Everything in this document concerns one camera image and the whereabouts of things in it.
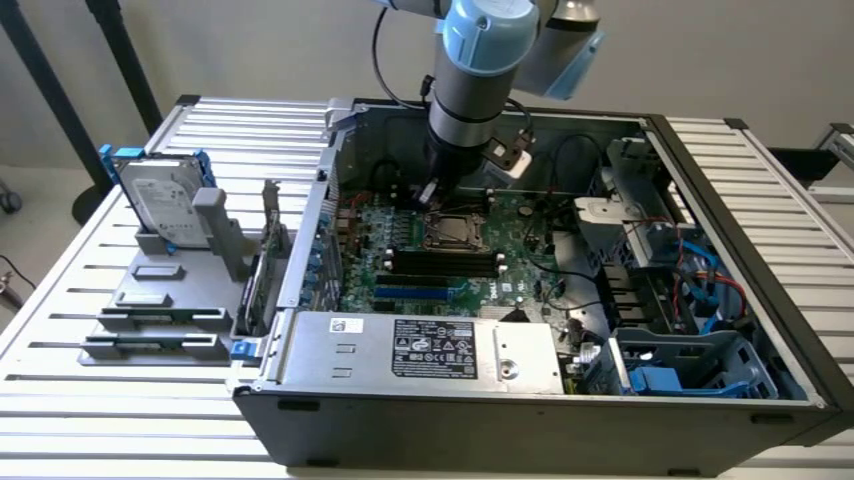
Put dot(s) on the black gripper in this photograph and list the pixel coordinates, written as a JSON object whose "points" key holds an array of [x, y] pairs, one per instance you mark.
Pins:
{"points": [[454, 160]]}

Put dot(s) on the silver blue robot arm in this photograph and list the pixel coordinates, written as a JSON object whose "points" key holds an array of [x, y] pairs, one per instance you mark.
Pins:
{"points": [[480, 75]]}

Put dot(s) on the black RAM slot bank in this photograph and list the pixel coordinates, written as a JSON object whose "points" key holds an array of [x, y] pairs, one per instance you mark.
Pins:
{"points": [[447, 263]]}

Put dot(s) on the black expansion slot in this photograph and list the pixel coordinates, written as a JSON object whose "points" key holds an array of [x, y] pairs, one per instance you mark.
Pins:
{"points": [[414, 281]]}

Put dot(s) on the green motherboard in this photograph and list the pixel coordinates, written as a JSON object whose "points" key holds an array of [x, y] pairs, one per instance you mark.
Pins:
{"points": [[514, 280]]}

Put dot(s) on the grey metal disk bay cage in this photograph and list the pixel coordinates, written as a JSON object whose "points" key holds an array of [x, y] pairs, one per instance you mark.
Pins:
{"points": [[627, 200]]}

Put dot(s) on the blue expansion slot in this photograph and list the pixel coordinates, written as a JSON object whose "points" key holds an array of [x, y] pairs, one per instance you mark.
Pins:
{"points": [[412, 294]]}

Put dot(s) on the green graphics card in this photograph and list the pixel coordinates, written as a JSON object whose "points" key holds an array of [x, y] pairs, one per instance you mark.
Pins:
{"points": [[263, 280]]}

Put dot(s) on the silver power supply unit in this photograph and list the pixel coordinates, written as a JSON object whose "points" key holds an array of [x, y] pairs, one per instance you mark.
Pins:
{"points": [[374, 350]]}

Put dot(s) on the blue case latch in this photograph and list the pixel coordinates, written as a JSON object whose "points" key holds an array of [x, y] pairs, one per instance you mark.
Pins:
{"points": [[244, 349]]}

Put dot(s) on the grey parts rack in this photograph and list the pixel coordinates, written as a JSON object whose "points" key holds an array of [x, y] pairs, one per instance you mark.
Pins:
{"points": [[167, 290]]}

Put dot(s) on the black stand pole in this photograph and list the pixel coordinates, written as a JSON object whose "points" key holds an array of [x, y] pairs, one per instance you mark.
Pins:
{"points": [[130, 60], [47, 90]]}

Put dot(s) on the black open PC case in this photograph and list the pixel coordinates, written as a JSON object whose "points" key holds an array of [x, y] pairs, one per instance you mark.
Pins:
{"points": [[467, 430]]}

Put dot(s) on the green RAM stick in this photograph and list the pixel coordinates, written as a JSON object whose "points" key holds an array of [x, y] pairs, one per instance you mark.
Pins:
{"points": [[150, 341]]}

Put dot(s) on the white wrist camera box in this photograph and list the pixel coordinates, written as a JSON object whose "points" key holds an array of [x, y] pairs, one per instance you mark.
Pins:
{"points": [[510, 160]]}

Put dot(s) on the CPU socket with metal frame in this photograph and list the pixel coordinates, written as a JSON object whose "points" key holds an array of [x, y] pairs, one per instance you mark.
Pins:
{"points": [[454, 231]]}

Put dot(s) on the silver hard disk blue frame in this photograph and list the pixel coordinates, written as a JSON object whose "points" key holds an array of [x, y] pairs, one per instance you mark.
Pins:
{"points": [[163, 200]]}

